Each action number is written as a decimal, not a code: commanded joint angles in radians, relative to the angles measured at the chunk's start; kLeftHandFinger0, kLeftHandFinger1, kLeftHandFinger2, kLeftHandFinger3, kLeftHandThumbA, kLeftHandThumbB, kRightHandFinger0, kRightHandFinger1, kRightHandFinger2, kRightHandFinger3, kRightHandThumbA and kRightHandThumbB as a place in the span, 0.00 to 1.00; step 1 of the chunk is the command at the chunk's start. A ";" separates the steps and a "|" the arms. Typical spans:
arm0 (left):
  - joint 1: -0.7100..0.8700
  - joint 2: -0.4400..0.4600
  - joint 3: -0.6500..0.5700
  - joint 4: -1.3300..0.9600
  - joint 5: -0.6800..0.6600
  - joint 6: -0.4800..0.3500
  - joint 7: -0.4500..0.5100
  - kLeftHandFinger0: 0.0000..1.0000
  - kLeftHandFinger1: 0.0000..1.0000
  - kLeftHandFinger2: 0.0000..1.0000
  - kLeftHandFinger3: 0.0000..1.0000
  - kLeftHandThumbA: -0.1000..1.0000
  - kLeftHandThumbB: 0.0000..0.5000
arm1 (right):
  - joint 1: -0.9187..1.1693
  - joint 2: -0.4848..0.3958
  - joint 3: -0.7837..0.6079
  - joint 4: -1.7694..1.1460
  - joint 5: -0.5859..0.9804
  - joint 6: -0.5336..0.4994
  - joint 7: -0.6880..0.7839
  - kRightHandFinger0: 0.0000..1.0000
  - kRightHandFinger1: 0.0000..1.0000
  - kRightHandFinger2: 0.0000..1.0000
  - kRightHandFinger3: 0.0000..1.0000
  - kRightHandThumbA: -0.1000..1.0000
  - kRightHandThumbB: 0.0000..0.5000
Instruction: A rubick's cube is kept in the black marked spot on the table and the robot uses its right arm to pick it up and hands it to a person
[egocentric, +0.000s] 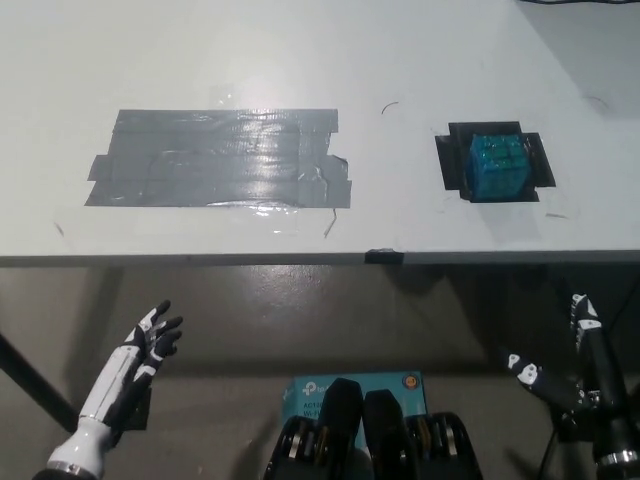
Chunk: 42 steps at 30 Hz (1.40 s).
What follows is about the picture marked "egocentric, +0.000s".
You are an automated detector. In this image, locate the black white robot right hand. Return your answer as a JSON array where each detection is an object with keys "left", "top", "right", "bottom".
[{"left": 501, "top": 293, "right": 633, "bottom": 459}]

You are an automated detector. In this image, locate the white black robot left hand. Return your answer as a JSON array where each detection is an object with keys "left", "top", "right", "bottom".
[{"left": 78, "top": 299, "right": 185, "bottom": 432}]

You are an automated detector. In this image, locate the black table leg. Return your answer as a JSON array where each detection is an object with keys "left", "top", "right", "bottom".
[{"left": 0, "top": 328, "right": 80, "bottom": 434}]

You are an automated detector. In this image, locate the teal router box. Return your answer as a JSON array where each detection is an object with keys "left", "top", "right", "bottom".
[{"left": 279, "top": 371, "right": 431, "bottom": 451}]

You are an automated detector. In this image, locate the black tape square marker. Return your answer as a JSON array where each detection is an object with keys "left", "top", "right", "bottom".
[{"left": 433, "top": 120, "right": 558, "bottom": 204}]

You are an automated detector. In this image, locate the grey duct tape patch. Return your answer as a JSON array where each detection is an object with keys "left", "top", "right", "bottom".
[{"left": 83, "top": 108, "right": 353, "bottom": 210}]

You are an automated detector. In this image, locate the black cable on table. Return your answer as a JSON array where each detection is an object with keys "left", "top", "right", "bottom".
[{"left": 515, "top": 0, "right": 640, "bottom": 8}]

